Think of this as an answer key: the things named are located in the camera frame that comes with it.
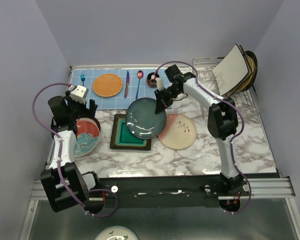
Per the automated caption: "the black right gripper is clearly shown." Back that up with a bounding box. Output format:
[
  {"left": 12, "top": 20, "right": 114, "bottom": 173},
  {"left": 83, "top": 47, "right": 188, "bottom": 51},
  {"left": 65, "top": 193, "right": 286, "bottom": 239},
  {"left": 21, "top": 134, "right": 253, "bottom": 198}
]
[{"left": 153, "top": 85, "right": 181, "bottom": 115}]

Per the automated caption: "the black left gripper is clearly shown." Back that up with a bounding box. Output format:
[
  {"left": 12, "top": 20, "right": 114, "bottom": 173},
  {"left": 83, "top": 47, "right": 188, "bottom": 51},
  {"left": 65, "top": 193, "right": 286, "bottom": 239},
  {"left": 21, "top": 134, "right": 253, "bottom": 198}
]
[{"left": 65, "top": 90, "right": 97, "bottom": 120}]

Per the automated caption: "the red rimmed round plate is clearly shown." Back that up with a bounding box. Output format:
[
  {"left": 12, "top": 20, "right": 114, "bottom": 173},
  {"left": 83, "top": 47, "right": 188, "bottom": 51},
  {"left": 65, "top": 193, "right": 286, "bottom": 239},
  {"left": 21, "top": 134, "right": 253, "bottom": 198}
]
[{"left": 93, "top": 117, "right": 102, "bottom": 134}]

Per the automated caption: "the dark teal round plate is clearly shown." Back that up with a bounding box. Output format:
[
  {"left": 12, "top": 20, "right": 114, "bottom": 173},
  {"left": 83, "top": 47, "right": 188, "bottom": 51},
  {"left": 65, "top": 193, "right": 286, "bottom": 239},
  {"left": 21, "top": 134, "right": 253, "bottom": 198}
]
[{"left": 125, "top": 97, "right": 167, "bottom": 140}]

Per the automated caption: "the white red rimmed plate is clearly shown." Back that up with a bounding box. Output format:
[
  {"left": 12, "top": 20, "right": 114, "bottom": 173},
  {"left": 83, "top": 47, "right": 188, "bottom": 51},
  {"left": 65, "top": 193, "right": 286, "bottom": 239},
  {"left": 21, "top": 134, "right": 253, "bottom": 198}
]
[{"left": 74, "top": 118, "right": 100, "bottom": 158}]

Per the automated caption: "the beige floral round plate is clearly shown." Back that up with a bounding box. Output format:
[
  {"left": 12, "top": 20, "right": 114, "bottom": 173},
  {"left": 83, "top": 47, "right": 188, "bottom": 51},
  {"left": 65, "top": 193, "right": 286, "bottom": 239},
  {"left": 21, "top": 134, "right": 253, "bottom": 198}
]
[{"left": 158, "top": 113, "right": 197, "bottom": 150}]

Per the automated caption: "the black teal square plate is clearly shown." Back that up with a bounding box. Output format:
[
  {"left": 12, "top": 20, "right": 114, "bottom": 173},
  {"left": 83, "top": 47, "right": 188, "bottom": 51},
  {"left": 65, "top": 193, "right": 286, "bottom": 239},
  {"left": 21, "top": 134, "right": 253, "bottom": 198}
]
[{"left": 109, "top": 114, "right": 152, "bottom": 151}]

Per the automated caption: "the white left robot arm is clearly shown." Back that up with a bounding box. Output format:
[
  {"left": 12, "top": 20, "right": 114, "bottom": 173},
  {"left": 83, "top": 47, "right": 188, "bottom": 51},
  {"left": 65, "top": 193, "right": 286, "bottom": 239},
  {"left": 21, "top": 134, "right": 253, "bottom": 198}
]
[{"left": 40, "top": 96, "right": 101, "bottom": 213}]

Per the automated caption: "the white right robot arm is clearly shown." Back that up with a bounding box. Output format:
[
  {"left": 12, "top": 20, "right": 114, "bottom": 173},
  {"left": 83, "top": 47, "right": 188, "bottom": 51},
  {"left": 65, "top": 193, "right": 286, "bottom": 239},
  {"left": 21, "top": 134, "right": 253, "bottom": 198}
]
[{"left": 148, "top": 64, "right": 243, "bottom": 196}]

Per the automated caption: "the woven wicker round trivet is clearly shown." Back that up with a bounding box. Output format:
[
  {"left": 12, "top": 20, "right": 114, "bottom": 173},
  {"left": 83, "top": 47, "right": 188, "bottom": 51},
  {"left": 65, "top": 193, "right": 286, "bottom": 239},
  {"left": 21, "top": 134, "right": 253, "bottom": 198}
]
[{"left": 92, "top": 73, "right": 123, "bottom": 98}]

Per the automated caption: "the blue grid placemat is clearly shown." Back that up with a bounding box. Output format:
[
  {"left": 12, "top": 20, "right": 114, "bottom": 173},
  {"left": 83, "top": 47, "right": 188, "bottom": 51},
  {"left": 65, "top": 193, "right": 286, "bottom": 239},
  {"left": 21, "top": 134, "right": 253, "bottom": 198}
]
[{"left": 70, "top": 67, "right": 156, "bottom": 110}]

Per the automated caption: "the orange black mug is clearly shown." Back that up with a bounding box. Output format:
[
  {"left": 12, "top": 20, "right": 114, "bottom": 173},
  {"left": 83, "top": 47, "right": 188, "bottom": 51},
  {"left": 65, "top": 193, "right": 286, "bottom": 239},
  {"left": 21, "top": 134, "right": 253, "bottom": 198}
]
[{"left": 146, "top": 72, "right": 157, "bottom": 88}]

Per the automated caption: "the blue fork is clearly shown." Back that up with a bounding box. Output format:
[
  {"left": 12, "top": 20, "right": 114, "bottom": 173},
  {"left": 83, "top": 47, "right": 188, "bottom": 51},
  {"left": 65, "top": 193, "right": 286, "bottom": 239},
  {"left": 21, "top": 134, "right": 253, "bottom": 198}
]
[{"left": 80, "top": 73, "right": 86, "bottom": 87}]

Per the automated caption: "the iridescent spoon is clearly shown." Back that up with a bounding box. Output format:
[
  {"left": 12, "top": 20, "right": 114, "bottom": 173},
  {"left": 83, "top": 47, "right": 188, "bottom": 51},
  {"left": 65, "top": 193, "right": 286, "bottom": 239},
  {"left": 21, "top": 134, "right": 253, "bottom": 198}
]
[{"left": 135, "top": 70, "right": 144, "bottom": 100}]

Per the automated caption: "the iridescent knife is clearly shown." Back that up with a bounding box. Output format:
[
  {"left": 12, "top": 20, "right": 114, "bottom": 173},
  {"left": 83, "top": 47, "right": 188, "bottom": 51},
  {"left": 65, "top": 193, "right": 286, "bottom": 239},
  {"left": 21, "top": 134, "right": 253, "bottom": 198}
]
[{"left": 124, "top": 70, "right": 130, "bottom": 99}]

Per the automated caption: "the white square plate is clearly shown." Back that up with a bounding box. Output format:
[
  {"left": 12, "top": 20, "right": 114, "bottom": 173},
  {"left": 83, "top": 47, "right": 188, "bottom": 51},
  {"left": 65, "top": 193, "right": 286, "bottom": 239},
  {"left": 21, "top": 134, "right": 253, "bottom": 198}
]
[{"left": 212, "top": 44, "right": 248, "bottom": 96}]

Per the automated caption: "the cream square dark-rimmed plate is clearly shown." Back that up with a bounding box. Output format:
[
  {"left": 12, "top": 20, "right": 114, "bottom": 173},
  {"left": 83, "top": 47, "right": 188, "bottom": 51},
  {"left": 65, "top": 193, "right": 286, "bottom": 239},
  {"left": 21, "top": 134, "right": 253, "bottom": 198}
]
[{"left": 226, "top": 45, "right": 251, "bottom": 97}]

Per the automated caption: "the yellow round plate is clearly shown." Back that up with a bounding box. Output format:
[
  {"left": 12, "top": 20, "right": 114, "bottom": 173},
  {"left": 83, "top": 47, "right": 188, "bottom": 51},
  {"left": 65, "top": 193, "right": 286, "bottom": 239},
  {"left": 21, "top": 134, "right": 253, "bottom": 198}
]
[{"left": 237, "top": 56, "right": 255, "bottom": 91}]

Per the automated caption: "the dark olive round plate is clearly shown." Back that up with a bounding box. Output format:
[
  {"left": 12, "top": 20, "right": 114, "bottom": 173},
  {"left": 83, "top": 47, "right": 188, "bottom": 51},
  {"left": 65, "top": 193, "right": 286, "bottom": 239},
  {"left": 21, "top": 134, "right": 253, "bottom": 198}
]
[{"left": 238, "top": 50, "right": 258, "bottom": 92}]

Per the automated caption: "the white floral plate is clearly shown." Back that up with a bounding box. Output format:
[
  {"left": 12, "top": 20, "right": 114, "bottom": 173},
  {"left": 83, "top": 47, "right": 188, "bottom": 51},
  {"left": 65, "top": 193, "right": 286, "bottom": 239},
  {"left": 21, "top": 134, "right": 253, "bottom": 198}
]
[{"left": 95, "top": 225, "right": 139, "bottom": 240}]

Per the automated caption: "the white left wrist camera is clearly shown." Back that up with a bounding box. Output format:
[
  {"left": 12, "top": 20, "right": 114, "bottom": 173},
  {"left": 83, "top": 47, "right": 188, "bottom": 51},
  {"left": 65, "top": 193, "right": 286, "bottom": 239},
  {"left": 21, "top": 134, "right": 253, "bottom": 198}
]
[{"left": 68, "top": 85, "right": 89, "bottom": 105}]

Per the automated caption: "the wire dish rack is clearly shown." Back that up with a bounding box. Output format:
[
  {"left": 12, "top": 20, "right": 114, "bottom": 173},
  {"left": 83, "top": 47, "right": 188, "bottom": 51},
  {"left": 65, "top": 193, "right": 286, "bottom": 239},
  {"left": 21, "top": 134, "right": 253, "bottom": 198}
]
[{"left": 192, "top": 57, "right": 263, "bottom": 116}]

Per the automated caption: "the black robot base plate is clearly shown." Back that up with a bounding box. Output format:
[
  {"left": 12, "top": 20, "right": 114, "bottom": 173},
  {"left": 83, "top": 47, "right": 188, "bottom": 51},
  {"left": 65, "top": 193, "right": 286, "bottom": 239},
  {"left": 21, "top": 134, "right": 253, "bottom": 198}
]
[{"left": 72, "top": 172, "right": 253, "bottom": 209}]

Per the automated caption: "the aluminium frame rail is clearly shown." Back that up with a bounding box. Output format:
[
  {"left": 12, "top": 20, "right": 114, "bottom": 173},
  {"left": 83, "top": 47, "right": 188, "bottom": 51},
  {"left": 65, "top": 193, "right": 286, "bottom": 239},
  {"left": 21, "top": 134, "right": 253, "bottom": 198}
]
[{"left": 30, "top": 177, "right": 296, "bottom": 201}]

